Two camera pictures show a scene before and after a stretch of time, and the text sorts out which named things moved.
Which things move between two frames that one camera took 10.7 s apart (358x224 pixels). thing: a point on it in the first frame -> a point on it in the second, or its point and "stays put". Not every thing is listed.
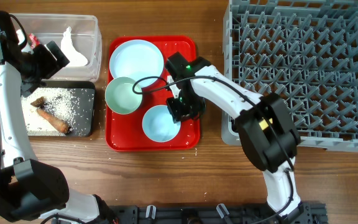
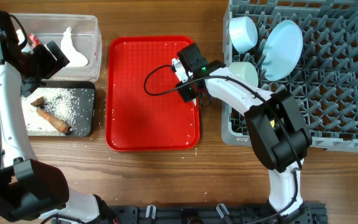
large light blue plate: x=137 y=59 -> x=282 y=50
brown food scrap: x=38 y=102 stays put
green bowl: x=120 y=97 -> x=245 y=70
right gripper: x=178 y=114 -> x=186 y=96
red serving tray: x=125 y=132 stays put
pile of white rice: x=58 y=102 stays put
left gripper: x=51 y=65 stays put
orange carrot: x=55 y=121 stays put
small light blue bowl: x=158 y=124 -> x=243 y=33
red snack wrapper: x=34 y=40 stays put
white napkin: x=74 y=56 stays put
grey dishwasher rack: x=321 y=58 stays put
